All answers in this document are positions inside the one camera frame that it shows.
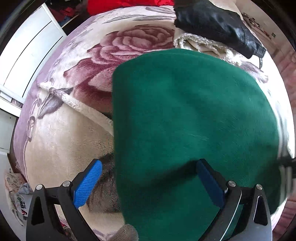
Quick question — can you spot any green white varsity jacket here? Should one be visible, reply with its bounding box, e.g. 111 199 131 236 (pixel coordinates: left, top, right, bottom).
112 49 295 240

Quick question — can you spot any light blue plastic bag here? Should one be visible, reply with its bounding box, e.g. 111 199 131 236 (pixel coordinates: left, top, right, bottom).
4 173 33 226

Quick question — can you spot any purple floral bed blanket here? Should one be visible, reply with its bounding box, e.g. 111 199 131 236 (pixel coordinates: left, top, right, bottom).
14 6 287 240

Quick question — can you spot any black leather jacket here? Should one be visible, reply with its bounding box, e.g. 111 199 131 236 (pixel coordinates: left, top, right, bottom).
174 1 266 59

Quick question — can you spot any red garment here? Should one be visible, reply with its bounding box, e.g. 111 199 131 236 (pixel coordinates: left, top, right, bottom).
87 0 174 16

